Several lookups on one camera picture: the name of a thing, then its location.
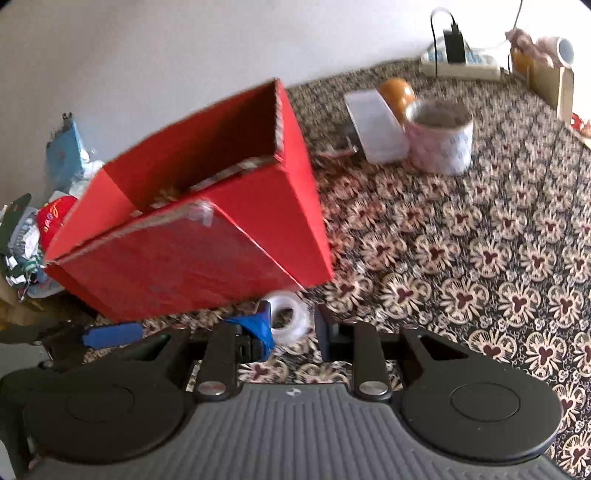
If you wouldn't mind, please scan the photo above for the light blue bag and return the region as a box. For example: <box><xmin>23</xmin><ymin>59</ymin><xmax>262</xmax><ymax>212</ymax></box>
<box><xmin>45</xmin><ymin>113</ymin><xmax>86</xmax><ymax>185</ymax></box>

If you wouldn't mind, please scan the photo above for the small wooden box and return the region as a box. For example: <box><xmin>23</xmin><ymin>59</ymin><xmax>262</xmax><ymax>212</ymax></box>
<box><xmin>510</xmin><ymin>48</ymin><xmax>574</xmax><ymax>125</ymax></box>

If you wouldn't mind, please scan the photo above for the black charger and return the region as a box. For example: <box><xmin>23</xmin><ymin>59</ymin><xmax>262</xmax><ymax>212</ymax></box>
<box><xmin>443</xmin><ymin>25</ymin><xmax>467</xmax><ymax>64</ymax></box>

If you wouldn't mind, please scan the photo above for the floral patterned blanket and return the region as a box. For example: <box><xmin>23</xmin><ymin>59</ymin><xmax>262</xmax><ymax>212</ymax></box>
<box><xmin>152</xmin><ymin>58</ymin><xmax>591</xmax><ymax>480</ymax></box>

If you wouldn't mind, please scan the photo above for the dark green object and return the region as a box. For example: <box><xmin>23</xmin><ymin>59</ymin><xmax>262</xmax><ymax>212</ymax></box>
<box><xmin>0</xmin><ymin>194</ymin><xmax>33</xmax><ymax>254</ymax></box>

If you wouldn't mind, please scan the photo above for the green striped cloth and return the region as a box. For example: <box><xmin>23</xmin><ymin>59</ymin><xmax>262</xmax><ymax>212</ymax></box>
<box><xmin>4</xmin><ymin>254</ymin><xmax>42</xmax><ymax>296</ymax></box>

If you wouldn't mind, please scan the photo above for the orange ball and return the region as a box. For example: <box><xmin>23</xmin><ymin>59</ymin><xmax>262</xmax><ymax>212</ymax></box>
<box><xmin>379</xmin><ymin>78</ymin><xmax>416</xmax><ymax>114</ymax></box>

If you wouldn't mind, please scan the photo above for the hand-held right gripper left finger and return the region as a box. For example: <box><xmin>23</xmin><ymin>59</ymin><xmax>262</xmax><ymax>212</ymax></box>
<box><xmin>111</xmin><ymin>300</ymin><xmax>278</xmax><ymax>402</ymax></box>

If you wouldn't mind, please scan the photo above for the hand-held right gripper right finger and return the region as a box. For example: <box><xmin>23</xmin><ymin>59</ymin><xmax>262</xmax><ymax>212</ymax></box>
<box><xmin>314</xmin><ymin>304</ymin><xmax>467</xmax><ymax>401</ymax></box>

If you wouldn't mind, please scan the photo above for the pink patterned cup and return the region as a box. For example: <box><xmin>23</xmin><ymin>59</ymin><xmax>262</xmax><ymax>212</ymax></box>
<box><xmin>404</xmin><ymin>99</ymin><xmax>475</xmax><ymax>175</ymax></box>

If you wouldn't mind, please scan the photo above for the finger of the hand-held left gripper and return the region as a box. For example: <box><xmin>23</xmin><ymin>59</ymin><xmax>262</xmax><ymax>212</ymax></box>
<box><xmin>39</xmin><ymin>320</ymin><xmax>146</xmax><ymax>370</ymax></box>

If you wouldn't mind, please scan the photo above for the clear tape roll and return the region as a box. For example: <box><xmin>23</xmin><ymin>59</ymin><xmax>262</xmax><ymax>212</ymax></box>
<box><xmin>265</xmin><ymin>292</ymin><xmax>315</xmax><ymax>344</ymax></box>

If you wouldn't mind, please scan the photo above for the pink cloth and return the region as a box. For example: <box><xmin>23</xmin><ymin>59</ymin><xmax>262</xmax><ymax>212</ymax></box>
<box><xmin>505</xmin><ymin>28</ymin><xmax>561</xmax><ymax>61</ymax></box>

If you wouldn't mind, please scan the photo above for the white cup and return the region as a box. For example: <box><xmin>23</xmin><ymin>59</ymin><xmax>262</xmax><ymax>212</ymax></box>
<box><xmin>551</xmin><ymin>36</ymin><xmax>575</xmax><ymax>69</ymax></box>

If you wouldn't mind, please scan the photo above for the clear plastic container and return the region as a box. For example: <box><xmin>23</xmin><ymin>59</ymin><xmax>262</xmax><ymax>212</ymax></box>
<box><xmin>345</xmin><ymin>89</ymin><xmax>409</xmax><ymax>164</ymax></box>

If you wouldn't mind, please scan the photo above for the red cardboard box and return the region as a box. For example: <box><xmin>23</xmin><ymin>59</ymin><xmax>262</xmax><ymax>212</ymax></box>
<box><xmin>44</xmin><ymin>78</ymin><xmax>334</xmax><ymax>321</ymax></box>

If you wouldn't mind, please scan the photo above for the white power strip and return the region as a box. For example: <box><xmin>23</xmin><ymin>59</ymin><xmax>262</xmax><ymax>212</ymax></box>
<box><xmin>420</xmin><ymin>41</ymin><xmax>504</xmax><ymax>81</ymax></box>

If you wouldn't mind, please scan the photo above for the black charger cable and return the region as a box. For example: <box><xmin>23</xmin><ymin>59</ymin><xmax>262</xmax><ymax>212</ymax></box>
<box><xmin>430</xmin><ymin>7</ymin><xmax>460</xmax><ymax>77</ymax></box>

